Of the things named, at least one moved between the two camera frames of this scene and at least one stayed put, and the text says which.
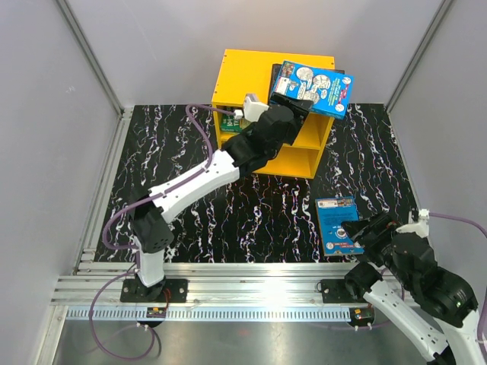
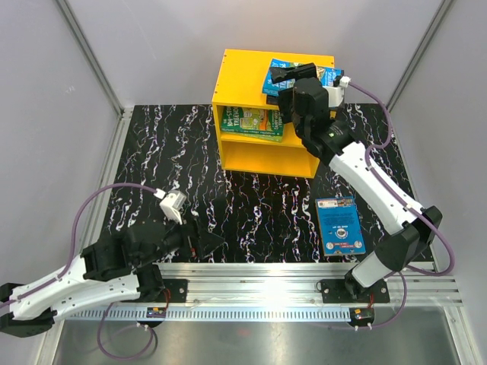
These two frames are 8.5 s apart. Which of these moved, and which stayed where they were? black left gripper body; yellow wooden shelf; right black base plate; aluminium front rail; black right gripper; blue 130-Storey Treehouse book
Moved: black left gripper body; black right gripper
Stayed: aluminium front rail; right black base plate; blue 130-Storey Treehouse book; yellow wooden shelf
